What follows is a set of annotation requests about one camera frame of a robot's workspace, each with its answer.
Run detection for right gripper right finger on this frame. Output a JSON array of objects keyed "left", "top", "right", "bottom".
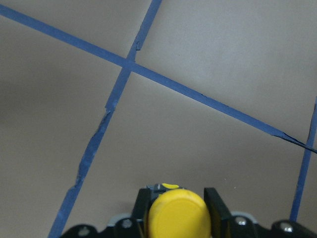
[{"left": 204, "top": 187, "right": 231, "bottom": 238}]

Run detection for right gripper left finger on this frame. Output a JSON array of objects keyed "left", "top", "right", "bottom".
[{"left": 131, "top": 188, "right": 152, "bottom": 238}]

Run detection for yellow push button switch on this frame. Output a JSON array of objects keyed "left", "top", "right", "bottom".
[{"left": 147, "top": 183, "right": 211, "bottom": 238}]

